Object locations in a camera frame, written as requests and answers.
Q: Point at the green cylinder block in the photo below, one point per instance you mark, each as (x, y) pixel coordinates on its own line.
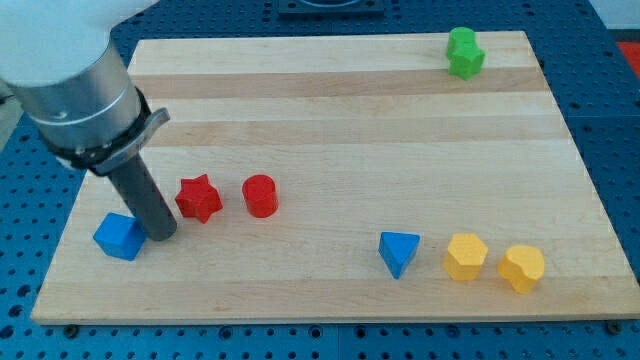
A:
(460, 37)

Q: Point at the red star block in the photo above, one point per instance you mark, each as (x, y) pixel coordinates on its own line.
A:
(198, 199)

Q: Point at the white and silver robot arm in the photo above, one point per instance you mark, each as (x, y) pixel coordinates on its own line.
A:
(58, 59)

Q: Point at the yellow hexagon block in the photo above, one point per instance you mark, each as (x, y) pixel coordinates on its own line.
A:
(464, 257)

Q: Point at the blue cube block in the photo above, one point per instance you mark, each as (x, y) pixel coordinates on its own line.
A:
(120, 236)

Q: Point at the light wooden board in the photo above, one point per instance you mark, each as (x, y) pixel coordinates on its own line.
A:
(362, 135)

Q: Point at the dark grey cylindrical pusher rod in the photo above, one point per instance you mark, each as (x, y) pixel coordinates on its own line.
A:
(141, 195)

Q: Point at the green star block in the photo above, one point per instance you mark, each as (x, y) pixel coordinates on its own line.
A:
(465, 60)

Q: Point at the grey metal clamp bracket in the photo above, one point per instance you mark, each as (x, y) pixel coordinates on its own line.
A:
(132, 146)

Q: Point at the yellow heart block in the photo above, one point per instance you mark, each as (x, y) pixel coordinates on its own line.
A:
(522, 266)

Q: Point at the red cylinder block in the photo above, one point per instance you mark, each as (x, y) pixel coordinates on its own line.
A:
(260, 195)

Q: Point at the blue triangle block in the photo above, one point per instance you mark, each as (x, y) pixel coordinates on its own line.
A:
(397, 251)

